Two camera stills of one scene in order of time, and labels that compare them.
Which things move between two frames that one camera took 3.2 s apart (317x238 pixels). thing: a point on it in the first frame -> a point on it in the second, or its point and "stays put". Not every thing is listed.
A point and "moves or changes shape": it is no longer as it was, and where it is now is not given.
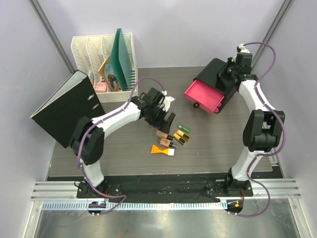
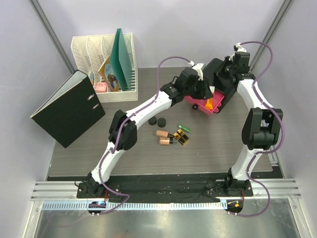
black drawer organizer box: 208,76 stays put
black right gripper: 229,63 stays put
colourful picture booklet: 109,76 stays put
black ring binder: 59,112 stays put
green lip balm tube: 184,128 stays put
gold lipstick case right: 184,136 stays put
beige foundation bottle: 168,143 moves or changes shape
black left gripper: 163,125 -> 204,92
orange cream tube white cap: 169,151 -> 209,103
